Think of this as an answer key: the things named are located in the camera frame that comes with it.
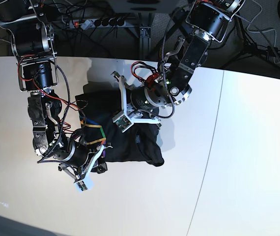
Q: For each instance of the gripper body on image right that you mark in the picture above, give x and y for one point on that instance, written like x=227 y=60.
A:
x=151 y=99

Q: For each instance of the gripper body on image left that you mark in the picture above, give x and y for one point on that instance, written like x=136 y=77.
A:
x=73 y=155

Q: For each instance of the black T-shirt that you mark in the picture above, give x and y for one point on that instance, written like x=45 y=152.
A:
x=137 y=144

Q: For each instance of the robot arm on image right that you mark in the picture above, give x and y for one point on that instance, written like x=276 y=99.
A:
x=168 y=83

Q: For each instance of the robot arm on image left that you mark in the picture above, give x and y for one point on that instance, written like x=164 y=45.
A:
x=29 y=23

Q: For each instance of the grey power strip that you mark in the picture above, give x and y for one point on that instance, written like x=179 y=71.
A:
x=97 y=23

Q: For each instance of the black tripod stand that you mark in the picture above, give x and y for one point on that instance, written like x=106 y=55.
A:
x=269 y=53

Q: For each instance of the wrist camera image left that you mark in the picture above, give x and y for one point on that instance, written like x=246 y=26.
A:
x=84 y=184

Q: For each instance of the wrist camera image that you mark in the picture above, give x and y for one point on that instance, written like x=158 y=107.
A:
x=84 y=184
x=122 y=121

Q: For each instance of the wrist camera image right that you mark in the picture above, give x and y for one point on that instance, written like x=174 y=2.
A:
x=122 y=121

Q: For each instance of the aluminium frame post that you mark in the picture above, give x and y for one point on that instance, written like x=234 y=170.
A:
x=145 y=23

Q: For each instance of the grey base plate top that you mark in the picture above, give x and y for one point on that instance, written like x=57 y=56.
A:
x=150 y=6

